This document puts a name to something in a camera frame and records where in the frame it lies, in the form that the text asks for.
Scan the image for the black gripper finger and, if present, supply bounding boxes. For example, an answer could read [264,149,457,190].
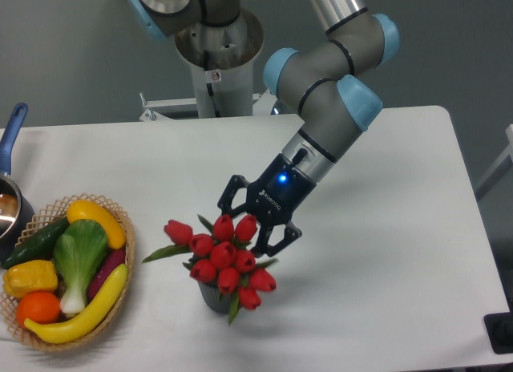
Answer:
[217,175,249,218]
[251,221,302,257]

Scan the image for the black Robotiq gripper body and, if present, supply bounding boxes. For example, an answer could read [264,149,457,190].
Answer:
[245,151,317,226]

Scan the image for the red tulip bouquet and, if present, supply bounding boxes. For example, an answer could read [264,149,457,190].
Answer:
[143,214,277,324]

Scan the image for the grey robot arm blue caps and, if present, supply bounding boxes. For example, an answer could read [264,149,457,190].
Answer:
[128,0,400,257]

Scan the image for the dark grey ribbed vase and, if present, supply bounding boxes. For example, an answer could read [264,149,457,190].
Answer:
[198,282,231,315]

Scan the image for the purple eggplant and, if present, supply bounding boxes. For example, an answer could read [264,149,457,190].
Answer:
[87,249,126,301]

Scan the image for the yellow squash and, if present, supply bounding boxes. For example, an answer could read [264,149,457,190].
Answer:
[67,200,126,249]

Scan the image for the green bok choy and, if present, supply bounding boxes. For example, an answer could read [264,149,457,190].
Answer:
[53,219,107,317]

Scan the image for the woven wicker basket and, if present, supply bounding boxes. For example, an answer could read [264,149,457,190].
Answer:
[1,193,135,352]

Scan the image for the yellow banana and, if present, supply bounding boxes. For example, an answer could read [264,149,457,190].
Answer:
[24,264,128,344]

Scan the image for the dark green cucumber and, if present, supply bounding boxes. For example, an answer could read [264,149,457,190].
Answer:
[1,217,69,269]

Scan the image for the yellow bell pepper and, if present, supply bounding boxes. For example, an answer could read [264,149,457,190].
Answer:
[3,260,59,299]

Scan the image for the orange fruit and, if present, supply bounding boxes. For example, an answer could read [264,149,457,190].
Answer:
[16,292,61,328]

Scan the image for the black device at table edge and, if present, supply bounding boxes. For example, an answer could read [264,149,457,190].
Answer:
[483,312,512,354]

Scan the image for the white metal base frame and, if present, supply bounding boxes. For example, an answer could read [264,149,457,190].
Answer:
[138,83,285,122]

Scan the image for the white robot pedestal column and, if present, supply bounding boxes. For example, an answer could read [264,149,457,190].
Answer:
[175,8,264,118]

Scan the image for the blue handled saucepan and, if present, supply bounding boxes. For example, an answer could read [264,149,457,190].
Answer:
[1,103,34,262]

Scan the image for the white furniture frame at right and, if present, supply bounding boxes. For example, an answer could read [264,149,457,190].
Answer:
[475,124,512,202]

